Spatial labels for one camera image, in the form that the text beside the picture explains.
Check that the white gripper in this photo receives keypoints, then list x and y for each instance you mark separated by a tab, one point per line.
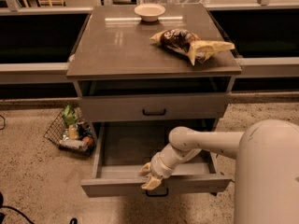
157	166

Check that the grey drawer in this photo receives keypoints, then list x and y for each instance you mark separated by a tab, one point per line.
124	147
153	107

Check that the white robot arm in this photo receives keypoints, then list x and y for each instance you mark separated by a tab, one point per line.
266	167

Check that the grey drawer cabinet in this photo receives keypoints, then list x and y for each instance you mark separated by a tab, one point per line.
116	57

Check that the white can in basket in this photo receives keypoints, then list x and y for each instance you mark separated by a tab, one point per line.
74	144

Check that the green leafy vegetable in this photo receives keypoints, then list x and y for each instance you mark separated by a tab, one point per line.
69	115

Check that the brown chip bag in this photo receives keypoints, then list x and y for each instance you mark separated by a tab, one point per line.
190	44

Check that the white bowl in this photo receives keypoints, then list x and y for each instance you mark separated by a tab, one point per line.
149	12

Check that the black wire basket left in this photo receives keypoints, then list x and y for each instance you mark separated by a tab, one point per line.
81	130

